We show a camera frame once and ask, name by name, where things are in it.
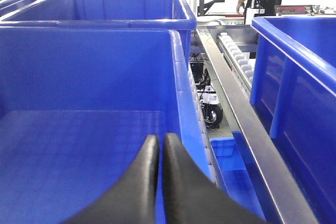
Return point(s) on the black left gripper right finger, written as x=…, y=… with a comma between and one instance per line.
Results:
x=190, y=196

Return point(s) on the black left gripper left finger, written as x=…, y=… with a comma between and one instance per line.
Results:
x=131, y=199

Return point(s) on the small blue parts bin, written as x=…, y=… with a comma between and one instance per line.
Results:
x=76, y=107

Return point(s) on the stainless steel shelf rack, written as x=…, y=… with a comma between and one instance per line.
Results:
x=279, y=195

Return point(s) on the blue bin lower centre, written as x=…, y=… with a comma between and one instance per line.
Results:
x=237, y=182

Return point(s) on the white roller track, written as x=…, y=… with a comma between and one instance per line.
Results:
x=237, y=61

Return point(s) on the blue bin upper right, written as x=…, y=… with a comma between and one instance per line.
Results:
x=293, y=93

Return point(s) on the blue bin far rear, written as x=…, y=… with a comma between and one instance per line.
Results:
x=158, y=14

